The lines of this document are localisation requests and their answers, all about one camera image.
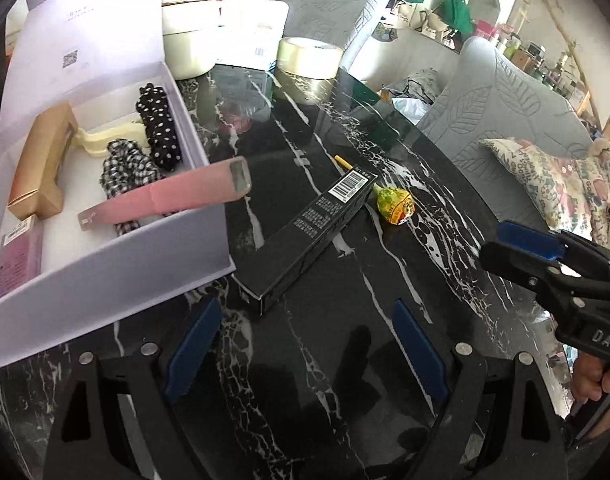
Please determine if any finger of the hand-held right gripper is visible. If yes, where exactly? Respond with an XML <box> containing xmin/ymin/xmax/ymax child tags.
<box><xmin>479</xmin><ymin>241</ymin><xmax>582</xmax><ymax>292</ymax></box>
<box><xmin>496</xmin><ymin>220</ymin><xmax>610</xmax><ymax>267</ymax></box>

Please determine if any gold cardboard box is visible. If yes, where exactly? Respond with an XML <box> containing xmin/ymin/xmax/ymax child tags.
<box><xmin>8</xmin><ymin>102</ymin><xmax>81</xmax><ymax>221</ymax></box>

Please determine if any clear packing tape roll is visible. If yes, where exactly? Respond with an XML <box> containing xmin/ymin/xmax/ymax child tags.
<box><xmin>276</xmin><ymin>36</ymin><xmax>344</xmax><ymax>81</ymax></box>

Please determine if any white rice cooker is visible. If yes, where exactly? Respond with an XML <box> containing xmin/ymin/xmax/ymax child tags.
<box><xmin>161</xmin><ymin>0</ymin><xmax>221</xmax><ymax>79</ymax></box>

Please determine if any small green tote bag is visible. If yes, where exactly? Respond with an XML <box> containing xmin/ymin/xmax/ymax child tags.
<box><xmin>442</xmin><ymin>0</ymin><xmax>473</xmax><ymax>36</ymax></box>

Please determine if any black slim box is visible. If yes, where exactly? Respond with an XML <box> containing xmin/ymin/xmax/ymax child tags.
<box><xmin>233</xmin><ymin>169</ymin><xmax>378</xmax><ymax>317</ymax></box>

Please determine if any black white gingham scrunchie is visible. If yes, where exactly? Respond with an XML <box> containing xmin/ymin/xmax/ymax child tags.
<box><xmin>99</xmin><ymin>139</ymin><xmax>181</xmax><ymax>236</ymax></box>

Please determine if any lollipop with yellow wrapper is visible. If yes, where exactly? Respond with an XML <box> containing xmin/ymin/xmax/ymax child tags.
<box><xmin>335</xmin><ymin>155</ymin><xmax>416</xmax><ymax>226</ymax></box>

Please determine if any white cardboard box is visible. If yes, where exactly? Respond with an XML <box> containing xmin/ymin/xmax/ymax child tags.
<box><xmin>212</xmin><ymin>0</ymin><xmax>291</xmax><ymax>68</ymax></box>

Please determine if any purple box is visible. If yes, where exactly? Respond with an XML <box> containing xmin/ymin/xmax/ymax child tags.
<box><xmin>0</xmin><ymin>217</ymin><xmax>43</xmax><ymax>301</ymax></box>

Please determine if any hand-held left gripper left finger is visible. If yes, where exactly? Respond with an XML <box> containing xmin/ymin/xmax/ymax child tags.
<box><xmin>42</xmin><ymin>297</ymin><xmax>223</xmax><ymax>480</ymax></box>

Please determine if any wooden pole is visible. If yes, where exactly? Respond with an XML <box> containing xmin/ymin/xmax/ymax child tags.
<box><xmin>525</xmin><ymin>0</ymin><xmax>600</xmax><ymax>126</ymax></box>

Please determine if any colourful printed cushion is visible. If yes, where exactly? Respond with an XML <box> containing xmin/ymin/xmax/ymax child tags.
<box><xmin>480</xmin><ymin>137</ymin><xmax>610</xmax><ymax>251</ymax></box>

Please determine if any person's right hand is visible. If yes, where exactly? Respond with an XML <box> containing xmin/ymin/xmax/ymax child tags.
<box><xmin>570</xmin><ymin>350</ymin><xmax>610</xmax><ymax>404</ymax></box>

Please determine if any lavender gift box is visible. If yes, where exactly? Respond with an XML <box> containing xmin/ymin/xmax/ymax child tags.
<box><xmin>0</xmin><ymin>0</ymin><xmax>236</xmax><ymax>368</ymax></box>

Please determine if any cream hair clip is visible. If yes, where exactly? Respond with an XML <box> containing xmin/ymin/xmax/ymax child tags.
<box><xmin>75</xmin><ymin>120</ymin><xmax>148</xmax><ymax>158</ymax></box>

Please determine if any row of bottles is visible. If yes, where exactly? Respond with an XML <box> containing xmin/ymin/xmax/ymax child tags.
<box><xmin>495</xmin><ymin>20</ymin><xmax>600</xmax><ymax>111</ymax></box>

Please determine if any black polka dot scrunchie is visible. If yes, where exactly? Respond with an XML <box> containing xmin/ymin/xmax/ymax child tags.
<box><xmin>135</xmin><ymin>85</ymin><xmax>183</xmax><ymax>171</ymax></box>

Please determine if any grey leaf pattern chair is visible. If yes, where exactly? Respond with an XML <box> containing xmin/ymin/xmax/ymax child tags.
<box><xmin>416</xmin><ymin>36</ymin><xmax>593</xmax><ymax>221</ymax></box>
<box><xmin>282</xmin><ymin>0</ymin><xmax>391</xmax><ymax>73</ymax></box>

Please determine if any white plastic bag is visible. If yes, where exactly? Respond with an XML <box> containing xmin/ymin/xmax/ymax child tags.
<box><xmin>392</xmin><ymin>95</ymin><xmax>436</xmax><ymax>126</ymax></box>

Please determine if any pink tube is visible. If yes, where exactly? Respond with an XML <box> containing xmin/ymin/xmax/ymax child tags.
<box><xmin>76</xmin><ymin>156</ymin><xmax>252</xmax><ymax>233</ymax></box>

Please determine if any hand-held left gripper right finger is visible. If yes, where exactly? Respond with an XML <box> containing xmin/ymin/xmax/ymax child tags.
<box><xmin>391</xmin><ymin>299</ymin><xmax>570</xmax><ymax>480</ymax></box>

